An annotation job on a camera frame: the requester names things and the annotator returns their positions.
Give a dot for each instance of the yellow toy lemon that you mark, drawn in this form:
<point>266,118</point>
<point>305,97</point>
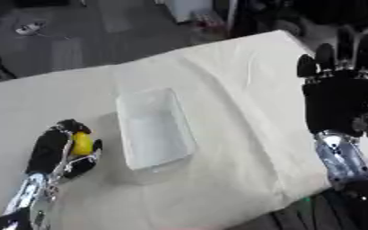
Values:
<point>81,143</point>

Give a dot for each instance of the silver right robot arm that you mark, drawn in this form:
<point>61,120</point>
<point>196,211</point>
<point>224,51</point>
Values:
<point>349,176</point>

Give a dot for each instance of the white cabinet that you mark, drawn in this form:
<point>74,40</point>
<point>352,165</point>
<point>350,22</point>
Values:
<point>189,9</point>

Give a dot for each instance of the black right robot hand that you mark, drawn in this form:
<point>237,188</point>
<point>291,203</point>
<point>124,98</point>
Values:
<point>337,104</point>

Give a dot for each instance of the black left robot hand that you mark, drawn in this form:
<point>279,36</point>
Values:
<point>47,149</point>

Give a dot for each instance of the white power strip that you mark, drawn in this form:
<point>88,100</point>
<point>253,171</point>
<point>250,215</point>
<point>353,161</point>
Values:
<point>29,28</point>

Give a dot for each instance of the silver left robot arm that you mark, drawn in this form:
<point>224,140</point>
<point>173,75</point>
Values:
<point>27,203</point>

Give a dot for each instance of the white open box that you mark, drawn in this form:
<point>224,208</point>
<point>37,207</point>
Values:
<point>156,131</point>

